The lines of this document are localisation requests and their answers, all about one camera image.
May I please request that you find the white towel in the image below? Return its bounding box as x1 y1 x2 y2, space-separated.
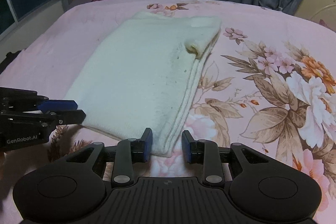
66 12 222 157

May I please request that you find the black cloth at bedside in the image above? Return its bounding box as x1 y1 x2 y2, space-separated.
0 50 21 74

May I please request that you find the cream wooden headboard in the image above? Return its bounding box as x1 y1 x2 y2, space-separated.
294 0 336 31

